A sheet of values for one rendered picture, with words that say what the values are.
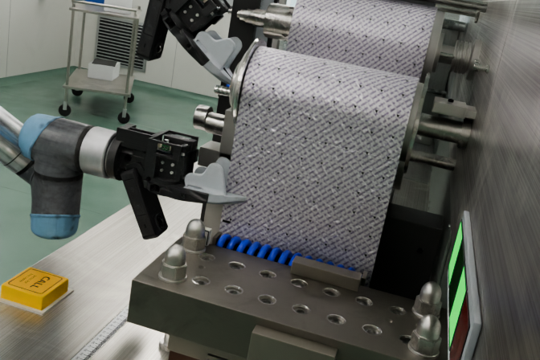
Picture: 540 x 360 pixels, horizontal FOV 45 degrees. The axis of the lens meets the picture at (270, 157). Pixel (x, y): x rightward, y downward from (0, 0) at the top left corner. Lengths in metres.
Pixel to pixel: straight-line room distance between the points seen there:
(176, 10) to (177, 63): 6.02
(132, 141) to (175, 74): 6.07
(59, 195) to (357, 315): 0.50
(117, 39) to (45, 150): 6.27
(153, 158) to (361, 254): 0.33
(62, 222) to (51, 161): 0.10
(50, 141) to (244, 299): 0.40
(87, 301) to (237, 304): 0.31
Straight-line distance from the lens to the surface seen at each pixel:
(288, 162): 0.92
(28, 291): 1.01
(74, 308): 1.02
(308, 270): 0.90
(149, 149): 0.95
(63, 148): 1.02
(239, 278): 0.87
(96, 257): 1.17
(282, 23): 1.18
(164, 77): 7.09
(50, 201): 1.06
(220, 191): 0.94
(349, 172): 0.91
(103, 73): 5.95
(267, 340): 0.77
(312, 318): 0.81
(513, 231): 0.44
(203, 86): 6.93
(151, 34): 1.03
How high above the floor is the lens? 1.42
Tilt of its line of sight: 16 degrees down
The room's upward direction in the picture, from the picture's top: 10 degrees clockwise
